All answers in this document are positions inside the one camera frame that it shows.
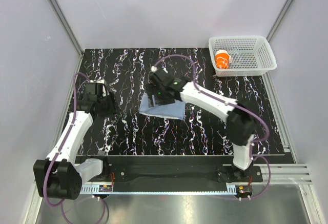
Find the light blue towel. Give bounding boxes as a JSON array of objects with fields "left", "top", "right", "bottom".
[{"left": 139, "top": 93, "right": 186, "bottom": 120}]

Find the orange and white towel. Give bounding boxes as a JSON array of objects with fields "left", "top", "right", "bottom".
[{"left": 215, "top": 50, "right": 232, "bottom": 69}]

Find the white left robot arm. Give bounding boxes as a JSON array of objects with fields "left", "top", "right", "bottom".
[{"left": 33, "top": 79, "right": 118, "bottom": 200}]

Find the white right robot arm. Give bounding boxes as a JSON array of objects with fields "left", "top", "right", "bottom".
[{"left": 139, "top": 67, "right": 256, "bottom": 181}]

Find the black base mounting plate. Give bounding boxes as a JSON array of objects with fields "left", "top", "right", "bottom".
[{"left": 81, "top": 154, "right": 263, "bottom": 184}]

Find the white plastic basket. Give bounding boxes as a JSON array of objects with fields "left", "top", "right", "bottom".
[{"left": 209, "top": 35, "right": 277, "bottom": 77}]

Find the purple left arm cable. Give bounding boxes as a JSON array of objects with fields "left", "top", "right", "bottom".
[{"left": 42, "top": 72, "right": 110, "bottom": 223}]

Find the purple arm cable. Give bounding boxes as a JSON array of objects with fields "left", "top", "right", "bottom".
[
  {"left": 42, "top": 72, "right": 110, "bottom": 223},
  {"left": 152, "top": 54, "right": 272, "bottom": 201}
]

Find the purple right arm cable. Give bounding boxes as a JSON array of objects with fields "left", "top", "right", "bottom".
[{"left": 152, "top": 54, "right": 272, "bottom": 201}]

